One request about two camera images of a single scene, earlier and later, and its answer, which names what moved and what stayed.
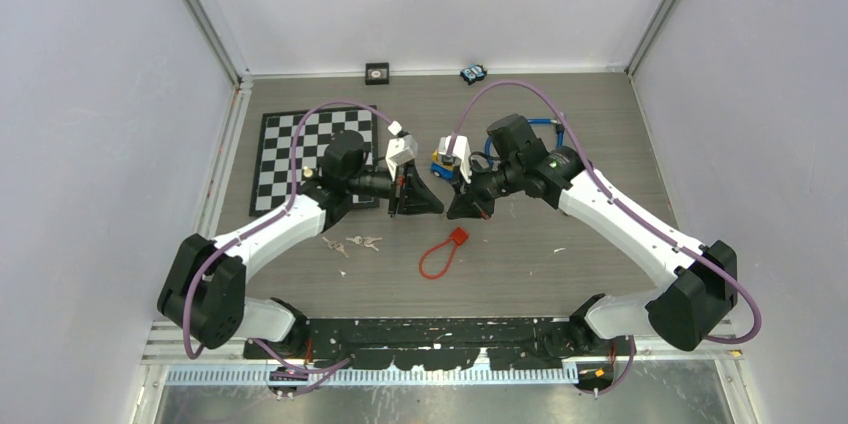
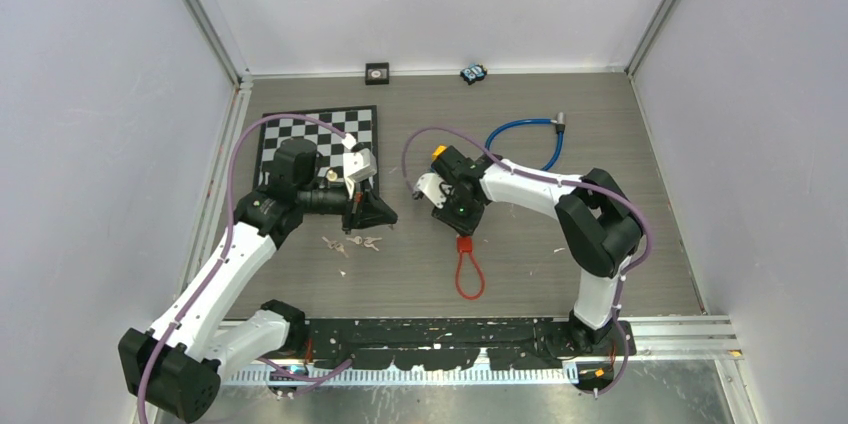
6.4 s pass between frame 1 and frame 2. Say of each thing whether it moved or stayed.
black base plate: stayed
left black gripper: moved
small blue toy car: stayed
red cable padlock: moved
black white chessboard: stayed
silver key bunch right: stayed
